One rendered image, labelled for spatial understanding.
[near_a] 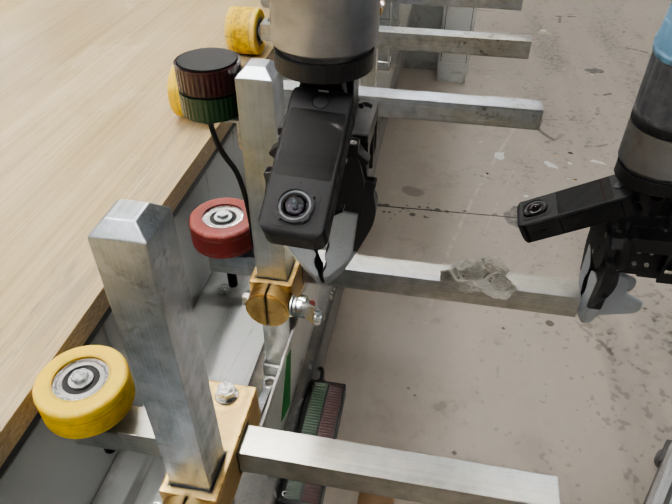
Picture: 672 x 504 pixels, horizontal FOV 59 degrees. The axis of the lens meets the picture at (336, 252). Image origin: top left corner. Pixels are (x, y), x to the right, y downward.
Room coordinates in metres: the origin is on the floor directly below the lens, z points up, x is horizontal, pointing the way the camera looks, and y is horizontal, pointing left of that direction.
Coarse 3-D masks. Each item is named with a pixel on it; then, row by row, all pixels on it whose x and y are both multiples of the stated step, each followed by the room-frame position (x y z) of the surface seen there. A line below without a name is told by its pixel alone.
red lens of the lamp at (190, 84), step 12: (240, 60) 0.52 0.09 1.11; (180, 72) 0.50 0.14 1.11; (192, 72) 0.50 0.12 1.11; (216, 72) 0.50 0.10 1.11; (228, 72) 0.50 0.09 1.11; (180, 84) 0.50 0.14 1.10; (192, 84) 0.50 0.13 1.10; (204, 84) 0.49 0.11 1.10; (216, 84) 0.50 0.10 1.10; (228, 84) 0.50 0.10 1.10; (192, 96) 0.50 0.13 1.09; (204, 96) 0.49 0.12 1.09; (216, 96) 0.50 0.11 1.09
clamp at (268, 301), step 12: (252, 276) 0.50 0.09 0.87; (288, 276) 0.50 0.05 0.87; (300, 276) 0.52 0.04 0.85; (252, 288) 0.49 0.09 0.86; (264, 288) 0.48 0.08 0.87; (276, 288) 0.48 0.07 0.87; (288, 288) 0.49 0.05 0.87; (300, 288) 0.52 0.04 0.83; (252, 300) 0.47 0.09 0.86; (264, 300) 0.47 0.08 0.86; (276, 300) 0.47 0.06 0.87; (288, 300) 0.48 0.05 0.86; (252, 312) 0.47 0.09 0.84; (264, 312) 0.47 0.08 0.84; (276, 312) 0.47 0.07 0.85; (288, 312) 0.47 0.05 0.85; (264, 324) 0.47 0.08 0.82; (276, 324) 0.47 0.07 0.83
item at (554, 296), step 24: (216, 264) 0.55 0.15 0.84; (240, 264) 0.55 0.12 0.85; (360, 264) 0.53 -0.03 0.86; (384, 264) 0.53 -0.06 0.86; (408, 264) 0.53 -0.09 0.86; (432, 264) 0.53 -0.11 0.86; (360, 288) 0.52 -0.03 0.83; (384, 288) 0.52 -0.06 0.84; (408, 288) 0.51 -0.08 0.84; (432, 288) 0.51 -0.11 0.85; (528, 288) 0.49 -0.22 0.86; (552, 288) 0.49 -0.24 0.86; (576, 288) 0.49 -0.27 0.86; (552, 312) 0.48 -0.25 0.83; (576, 312) 0.48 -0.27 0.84
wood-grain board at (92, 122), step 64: (0, 0) 1.38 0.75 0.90; (64, 0) 1.38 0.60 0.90; (128, 0) 1.38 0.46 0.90; (192, 0) 1.38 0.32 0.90; (256, 0) 1.38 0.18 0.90; (0, 64) 1.03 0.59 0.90; (64, 64) 1.03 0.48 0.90; (128, 64) 1.03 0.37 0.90; (0, 128) 0.79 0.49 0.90; (64, 128) 0.79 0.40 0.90; (128, 128) 0.79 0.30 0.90; (192, 128) 0.79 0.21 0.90; (0, 192) 0.63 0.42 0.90; (64, 192) 0.63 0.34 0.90; (128, 192) 0.63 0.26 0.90; (0, 256) 0.50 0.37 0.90; (64, 256) 0.50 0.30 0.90; (0, 320) 0.40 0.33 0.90; (64, 320) 0.40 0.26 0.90; (0, 384) 0.33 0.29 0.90; (0, 448) 0.27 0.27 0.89
